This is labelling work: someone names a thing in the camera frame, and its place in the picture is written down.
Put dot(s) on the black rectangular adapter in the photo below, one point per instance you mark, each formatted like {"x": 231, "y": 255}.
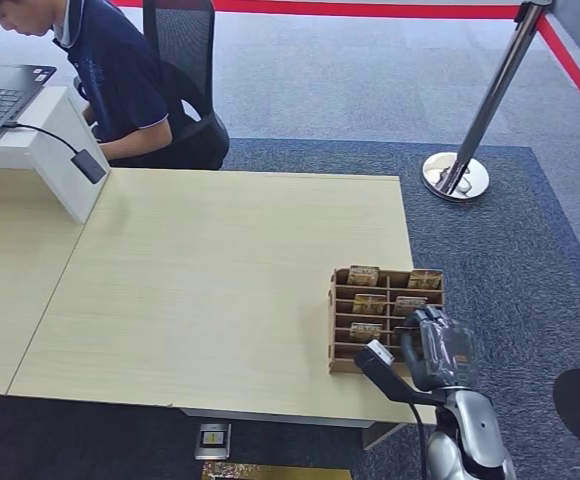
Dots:
{"x": 88, "y": 166}

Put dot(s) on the wooden card holder box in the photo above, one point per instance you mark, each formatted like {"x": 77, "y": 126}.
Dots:
{"x": 339, "y": 331}

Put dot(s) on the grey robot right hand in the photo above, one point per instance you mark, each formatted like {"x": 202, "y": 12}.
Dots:
{"x": 442, "y": 354}

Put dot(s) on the person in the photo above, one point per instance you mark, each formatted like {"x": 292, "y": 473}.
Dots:
{"x": 117, "y": 66}

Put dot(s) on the person's forearm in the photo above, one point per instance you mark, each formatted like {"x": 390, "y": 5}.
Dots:
{"x": 137, "y": 139}

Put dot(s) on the gold patterned panel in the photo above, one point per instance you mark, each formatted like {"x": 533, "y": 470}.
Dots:
{"x": 275, "y": 473}

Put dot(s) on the black mesh office chair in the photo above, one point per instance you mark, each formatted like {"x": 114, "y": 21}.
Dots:
{"x": 185, "y": 40}

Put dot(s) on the red barrier belt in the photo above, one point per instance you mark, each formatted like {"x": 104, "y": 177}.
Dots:
{"x": 575, "y": 69}

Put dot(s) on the chrome stanchion post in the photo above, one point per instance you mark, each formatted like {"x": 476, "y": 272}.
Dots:
{"x": 495, "y": 86}

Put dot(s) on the metal floor socket box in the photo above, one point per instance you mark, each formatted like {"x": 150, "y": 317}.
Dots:
{"x": 213, "y": 440}

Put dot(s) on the dark blue carpet rug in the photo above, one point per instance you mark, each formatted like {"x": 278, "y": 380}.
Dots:
{"x": 534, "y": 232}

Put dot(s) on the white laptop stand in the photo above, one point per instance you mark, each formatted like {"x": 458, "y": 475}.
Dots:
{"x": 54, "y": 132}

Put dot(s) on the chrome round stanchion base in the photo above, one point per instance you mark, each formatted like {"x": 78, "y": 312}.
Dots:
{"x": 473, "y": 179}

